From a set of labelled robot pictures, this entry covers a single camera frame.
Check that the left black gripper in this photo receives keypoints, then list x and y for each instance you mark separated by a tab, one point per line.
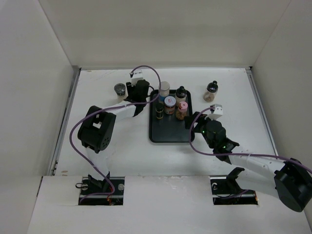
130	89

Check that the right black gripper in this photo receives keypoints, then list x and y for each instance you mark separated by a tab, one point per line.
187	120

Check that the clear dome lid jar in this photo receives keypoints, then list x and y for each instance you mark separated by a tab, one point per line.
121	91

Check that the pink cap spice bottle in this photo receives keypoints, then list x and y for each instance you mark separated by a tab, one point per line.
181	110

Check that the red label lid jar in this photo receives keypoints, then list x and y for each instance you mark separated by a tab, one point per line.
169	105

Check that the black cap white bottle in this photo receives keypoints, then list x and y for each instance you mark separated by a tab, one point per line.
180	95

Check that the small dark pepper bottle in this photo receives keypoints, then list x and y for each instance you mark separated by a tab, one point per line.
159	110

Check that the silver lid blue-label jar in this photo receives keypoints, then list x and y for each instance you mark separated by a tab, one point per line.
164	90

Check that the black cap brown spice bottle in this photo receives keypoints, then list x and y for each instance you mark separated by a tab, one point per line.
211	91

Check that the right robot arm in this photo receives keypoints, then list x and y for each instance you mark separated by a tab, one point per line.
284	178

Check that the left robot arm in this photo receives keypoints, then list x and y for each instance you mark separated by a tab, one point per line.
96	129

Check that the black plastic tray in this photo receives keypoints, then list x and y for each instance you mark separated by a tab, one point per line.
169	129

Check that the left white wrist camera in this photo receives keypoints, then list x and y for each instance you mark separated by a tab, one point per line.
136	76

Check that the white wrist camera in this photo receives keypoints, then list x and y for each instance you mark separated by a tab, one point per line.
216	112
136	76

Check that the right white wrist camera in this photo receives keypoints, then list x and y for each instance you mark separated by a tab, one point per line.
216	112

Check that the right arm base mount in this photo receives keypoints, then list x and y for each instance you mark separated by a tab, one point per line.
226	191

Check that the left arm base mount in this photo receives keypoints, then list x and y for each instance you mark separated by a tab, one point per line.
94	192

